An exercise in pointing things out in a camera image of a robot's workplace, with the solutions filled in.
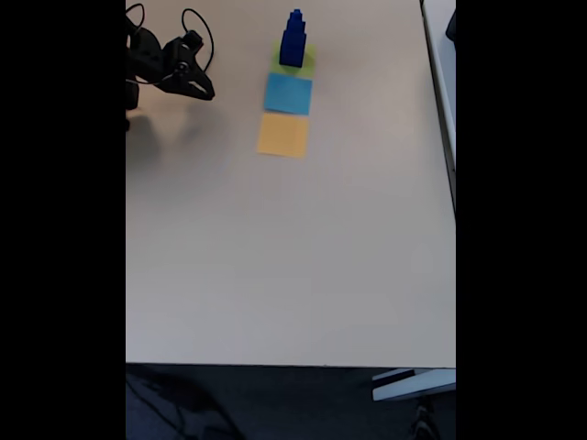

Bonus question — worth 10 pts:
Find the orange paper square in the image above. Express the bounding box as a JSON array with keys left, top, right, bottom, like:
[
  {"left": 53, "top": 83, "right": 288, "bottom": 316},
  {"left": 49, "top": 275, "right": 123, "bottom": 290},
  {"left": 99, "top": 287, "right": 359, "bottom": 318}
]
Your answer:
[{"left": 256, "top": 113, "right": 309, "bottom": 160}]

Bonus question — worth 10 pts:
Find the white adjacent table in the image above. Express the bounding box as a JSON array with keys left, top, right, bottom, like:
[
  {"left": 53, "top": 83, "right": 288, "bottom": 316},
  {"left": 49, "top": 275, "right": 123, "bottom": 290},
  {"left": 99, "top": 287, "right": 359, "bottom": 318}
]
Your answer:
[{"left": 420, "top": 0, "right": 457, "bottom": 212}]

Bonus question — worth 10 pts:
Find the white table foot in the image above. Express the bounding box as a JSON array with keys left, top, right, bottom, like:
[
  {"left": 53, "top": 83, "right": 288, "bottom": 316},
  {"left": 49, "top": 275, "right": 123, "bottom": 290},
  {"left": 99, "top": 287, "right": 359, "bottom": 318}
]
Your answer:
[{"left": 371, "top": 368, "right": 457, "bottom": 402}]

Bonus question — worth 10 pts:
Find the green paper square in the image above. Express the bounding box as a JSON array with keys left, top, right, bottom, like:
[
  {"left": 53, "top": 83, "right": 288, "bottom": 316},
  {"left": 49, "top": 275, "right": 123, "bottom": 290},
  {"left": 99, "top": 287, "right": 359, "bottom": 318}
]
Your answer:
[{"left": 270, "top": 39, "right": 317, "bottom": 77}]

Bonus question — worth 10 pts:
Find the light blue paper square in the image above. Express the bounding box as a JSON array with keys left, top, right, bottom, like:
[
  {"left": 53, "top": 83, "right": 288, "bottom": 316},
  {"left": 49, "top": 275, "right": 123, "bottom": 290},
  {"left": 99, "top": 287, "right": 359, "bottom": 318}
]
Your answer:
[{"left": 263, "top": 72, "right": 315, "bottom": 116}]

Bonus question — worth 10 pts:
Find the black camera box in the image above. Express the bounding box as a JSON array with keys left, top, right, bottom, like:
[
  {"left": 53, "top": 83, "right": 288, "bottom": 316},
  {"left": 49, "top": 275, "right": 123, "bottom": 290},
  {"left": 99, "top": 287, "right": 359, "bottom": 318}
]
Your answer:
[{"left": 178, "top": 29, "right": 205, "bottom": 52}]

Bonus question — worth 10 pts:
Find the large blue cube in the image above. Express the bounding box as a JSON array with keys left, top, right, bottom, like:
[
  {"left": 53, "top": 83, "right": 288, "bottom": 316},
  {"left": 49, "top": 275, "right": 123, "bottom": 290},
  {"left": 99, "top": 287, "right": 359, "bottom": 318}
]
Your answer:
[{"left": 279, "top": 36, "right": 308, "bottom": 69}]

